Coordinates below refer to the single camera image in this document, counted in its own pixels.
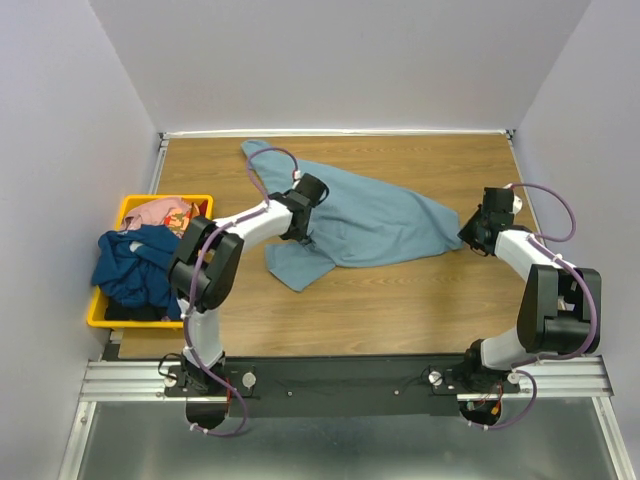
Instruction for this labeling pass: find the light blue t shirt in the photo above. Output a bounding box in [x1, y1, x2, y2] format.
[264, 160, 462, 292]

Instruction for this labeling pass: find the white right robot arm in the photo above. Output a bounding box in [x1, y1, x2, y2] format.
[445, 184, 602, 392]

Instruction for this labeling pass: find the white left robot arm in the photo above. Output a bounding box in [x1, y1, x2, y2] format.
[168, 171, 329, 395]

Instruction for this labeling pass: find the patterned pink shirt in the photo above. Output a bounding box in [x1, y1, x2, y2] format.
[119, 197, 208, 237]

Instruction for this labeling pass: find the dark blue shirt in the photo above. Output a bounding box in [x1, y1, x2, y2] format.
[91, 225, 181, 321]

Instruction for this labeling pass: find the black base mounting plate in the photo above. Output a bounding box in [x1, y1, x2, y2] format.
[164, 354, 519, 418]

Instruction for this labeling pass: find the yellow plastic bin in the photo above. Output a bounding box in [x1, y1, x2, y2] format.
[87, 194, 214, 329]

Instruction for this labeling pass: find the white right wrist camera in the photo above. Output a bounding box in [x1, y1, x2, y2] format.
[512, 195, 523, 215]

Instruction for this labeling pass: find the aluminium frame rail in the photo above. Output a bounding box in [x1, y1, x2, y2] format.
[80, 357, 613, 402]

